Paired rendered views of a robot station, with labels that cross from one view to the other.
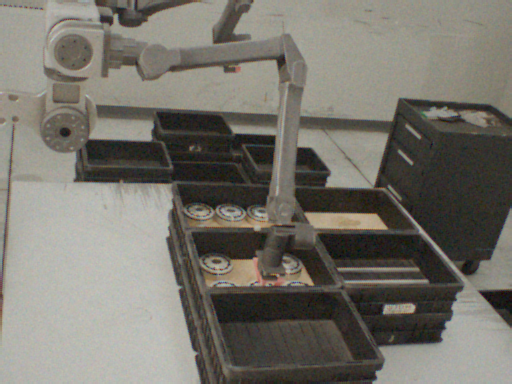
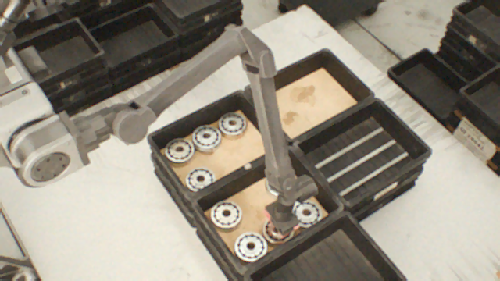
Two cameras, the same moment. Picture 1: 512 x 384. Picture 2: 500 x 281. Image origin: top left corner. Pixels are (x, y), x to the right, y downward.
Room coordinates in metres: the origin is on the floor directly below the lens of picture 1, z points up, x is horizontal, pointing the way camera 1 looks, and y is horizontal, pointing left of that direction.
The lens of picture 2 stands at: (0.79, 0.28, 2.51)
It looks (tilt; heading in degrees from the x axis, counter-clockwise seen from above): 54 degrees down; 342
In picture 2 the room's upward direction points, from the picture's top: 3 degrees clockwise
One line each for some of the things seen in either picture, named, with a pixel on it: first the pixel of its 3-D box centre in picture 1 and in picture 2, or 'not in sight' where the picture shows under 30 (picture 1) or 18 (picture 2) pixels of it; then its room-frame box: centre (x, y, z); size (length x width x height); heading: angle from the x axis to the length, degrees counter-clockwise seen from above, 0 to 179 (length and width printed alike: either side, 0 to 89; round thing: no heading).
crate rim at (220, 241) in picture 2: (261, 260); (267, 205); (1.63, -0.05, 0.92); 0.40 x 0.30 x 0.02; 109
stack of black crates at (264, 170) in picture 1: (277, 196); (198, 20); (3.12, -0.12, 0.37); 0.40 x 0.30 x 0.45; 111
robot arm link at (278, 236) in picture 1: (280, 237); (287, 200); (1.57, -0.09, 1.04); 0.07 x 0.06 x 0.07; 109
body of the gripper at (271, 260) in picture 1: (272, 255); (283, 211); (1.57, -0.08, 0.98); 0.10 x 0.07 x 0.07; 19
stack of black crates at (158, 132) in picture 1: (188, 160); (98, 8); (3.35, 0.40, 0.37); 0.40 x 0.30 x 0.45; 111
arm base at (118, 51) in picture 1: (118, 51); (87, 132); (1.63, 0.41, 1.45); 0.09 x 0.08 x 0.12; 21
